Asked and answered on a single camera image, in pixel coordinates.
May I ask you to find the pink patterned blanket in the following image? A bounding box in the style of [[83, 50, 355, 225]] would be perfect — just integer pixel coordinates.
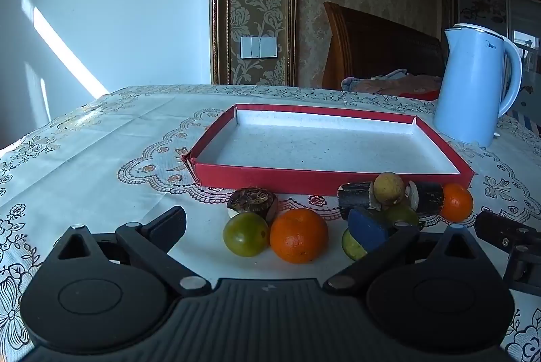
[[342, 68, 442, 101]]

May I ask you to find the tan longan fruit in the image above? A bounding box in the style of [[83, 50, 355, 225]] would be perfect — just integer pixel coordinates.
[[374, 172, 407, 205]]

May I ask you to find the dark sugarcane piece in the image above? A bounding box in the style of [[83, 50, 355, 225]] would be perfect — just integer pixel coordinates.
[[403, 180, 445, 216], [337, 182, 378, 216]]

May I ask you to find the white floral lace tablecloth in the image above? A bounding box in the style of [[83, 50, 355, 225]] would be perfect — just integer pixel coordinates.
[[0, 84, 541, 362]]

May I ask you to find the small orange tangerine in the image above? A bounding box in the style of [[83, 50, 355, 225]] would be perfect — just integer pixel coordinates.
[[440, 183, 474, 222]]

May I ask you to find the green cucumber piece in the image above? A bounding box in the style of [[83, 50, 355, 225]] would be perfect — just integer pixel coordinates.
[[341, 227, 369, 261]]

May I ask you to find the large orange tangerine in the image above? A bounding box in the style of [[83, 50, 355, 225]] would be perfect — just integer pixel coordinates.
[[269, 209, 329, 265]]

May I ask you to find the green tangerine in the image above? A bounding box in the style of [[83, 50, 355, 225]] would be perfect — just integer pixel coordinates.
[[223, 212, 270, 258]]

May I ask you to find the wooden bed headboard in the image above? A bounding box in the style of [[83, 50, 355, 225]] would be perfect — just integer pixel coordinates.
[[322, 1, 446, 90]]

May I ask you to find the white wall light switch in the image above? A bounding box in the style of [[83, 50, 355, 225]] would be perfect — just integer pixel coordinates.
[[240, 36, 278, 59]]

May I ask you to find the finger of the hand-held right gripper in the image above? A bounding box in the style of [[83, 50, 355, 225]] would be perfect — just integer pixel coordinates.
[[473, 210, 541, 296]]

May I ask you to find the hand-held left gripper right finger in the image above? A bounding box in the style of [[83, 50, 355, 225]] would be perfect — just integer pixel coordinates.
[[323, 208, 498, 297]]

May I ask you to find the ornate wooden wall panel frame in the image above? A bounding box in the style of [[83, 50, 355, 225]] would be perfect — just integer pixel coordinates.
[[210, 0, 299, 86]]

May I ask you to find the light blue electric kettle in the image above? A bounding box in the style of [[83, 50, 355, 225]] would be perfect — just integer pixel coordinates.
[[433, 23, 523, 148]]

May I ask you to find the red cardboard tray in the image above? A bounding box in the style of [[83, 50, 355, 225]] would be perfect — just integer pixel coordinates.
[[183, 103, 475, 194]]

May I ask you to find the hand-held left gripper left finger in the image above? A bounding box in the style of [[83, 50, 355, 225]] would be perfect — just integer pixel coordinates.
[[42, 207, 212, 297]]

